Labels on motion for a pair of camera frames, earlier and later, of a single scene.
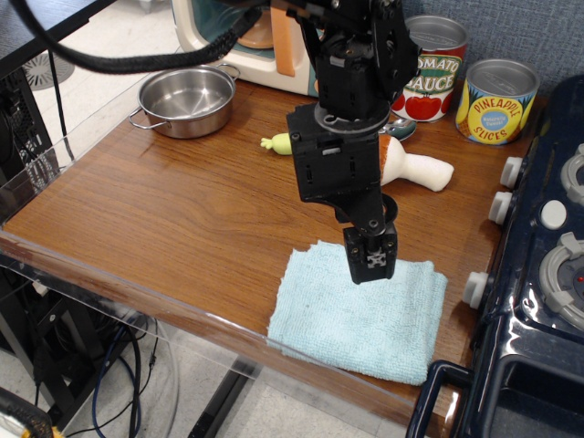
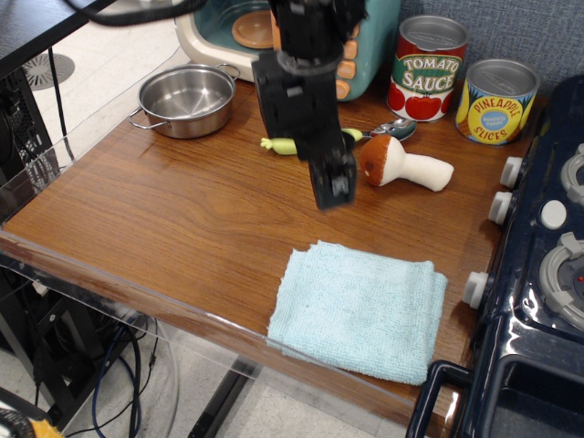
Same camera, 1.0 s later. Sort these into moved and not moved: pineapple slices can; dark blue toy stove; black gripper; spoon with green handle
Moved: black gripper
Not moved: pineapple slices can; dark blue toy stove; spoon with green handle
